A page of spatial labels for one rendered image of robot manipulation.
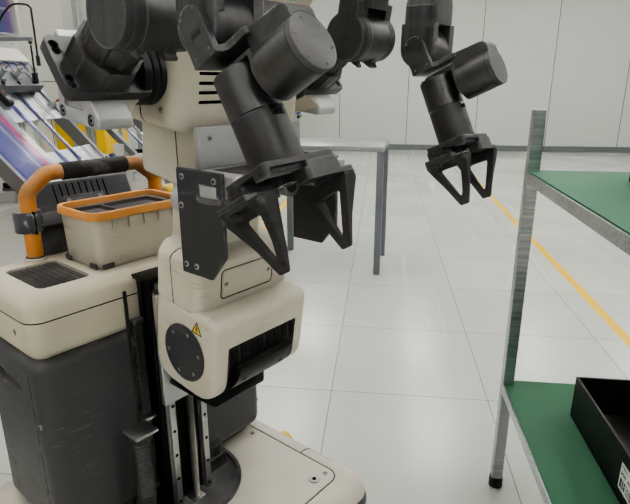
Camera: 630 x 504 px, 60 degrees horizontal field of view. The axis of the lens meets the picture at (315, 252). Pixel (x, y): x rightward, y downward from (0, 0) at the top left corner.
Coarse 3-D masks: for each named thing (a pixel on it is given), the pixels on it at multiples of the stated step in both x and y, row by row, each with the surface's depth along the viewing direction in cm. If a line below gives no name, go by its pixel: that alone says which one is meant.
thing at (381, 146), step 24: (312, 144) 333; (336, 144) 333; (360, 144) 333; (384, 144) 333; (384, 168) 365; (384, 192) 369; (288, 216) 388; (384, 216) 374; (288, 240) 393; (384, 240) 379
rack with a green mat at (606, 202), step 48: (528, 144) 136; (528, 192) 137; (576, 192) 110; (624, 192) 110; (528, 240) 141; (624, 240) 81; (528, 384) 153; (528, 432) 132; (576, 432) 132; (576, 480) 116
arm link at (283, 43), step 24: (192, 24) 52; (264, 24) 49; (288, 24) 47; (312, 24) 49; (192, 48) 53; (216, 48) 51; (240, 48) 52; (264, 48) 49; (288, 48) 47; (312, 48) 48; (264, 72) 49; (288, 72) 48; (312, 72) 48; (288, 96) 51
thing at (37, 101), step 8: (16, 96) 256; (24, 96) 261; (32, 96) 267; (40, 96) 273; (16, 104) 251; (24, 104) 257; (32, 104) 262; (40, 104) 268; (8, 112) 242; (16, 112) 247; (24, 112) 252; (32, 112) 258; (40, 112) 263; (48, 112) 269; (56, 112) 275; (16, 120) 243; (24, 120) 248; (32, 120) 253; (40, 120) 260
